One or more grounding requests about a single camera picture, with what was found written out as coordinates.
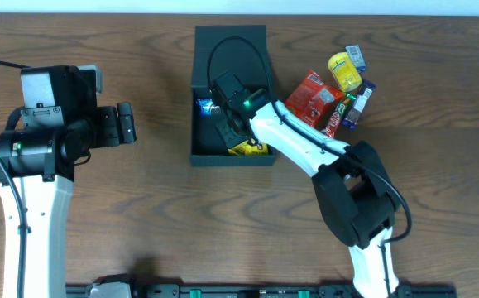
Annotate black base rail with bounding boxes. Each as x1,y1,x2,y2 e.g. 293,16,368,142
65,272,458,298

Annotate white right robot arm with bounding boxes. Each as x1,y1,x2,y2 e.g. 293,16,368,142
207,71,400,297

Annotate yellow round candy pack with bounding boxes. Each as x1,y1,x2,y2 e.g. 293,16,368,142
328,52,362,92

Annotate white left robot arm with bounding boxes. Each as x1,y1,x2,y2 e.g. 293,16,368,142
0,65,137,297

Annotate small blue grey packet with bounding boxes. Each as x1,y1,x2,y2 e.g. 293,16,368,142
345,45,367,73

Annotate green candy wrapper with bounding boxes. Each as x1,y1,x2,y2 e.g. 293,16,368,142
345,93,356,100

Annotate blue Oreo cookie pack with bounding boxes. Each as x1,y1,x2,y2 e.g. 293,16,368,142
196,99,221,116

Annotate dark green open box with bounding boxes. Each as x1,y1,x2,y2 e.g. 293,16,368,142
189,25,276,166

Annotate dark blue chocolate bar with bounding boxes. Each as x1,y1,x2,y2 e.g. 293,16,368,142
342,79,376,129

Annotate red snack bag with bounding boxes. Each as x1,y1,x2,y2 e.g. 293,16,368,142
284,70,345,127

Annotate red KitKat bar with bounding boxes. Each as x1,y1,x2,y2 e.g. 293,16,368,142
322,98,352,138

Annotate yellow snack bag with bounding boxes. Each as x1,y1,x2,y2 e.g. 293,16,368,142
228,141,269,156

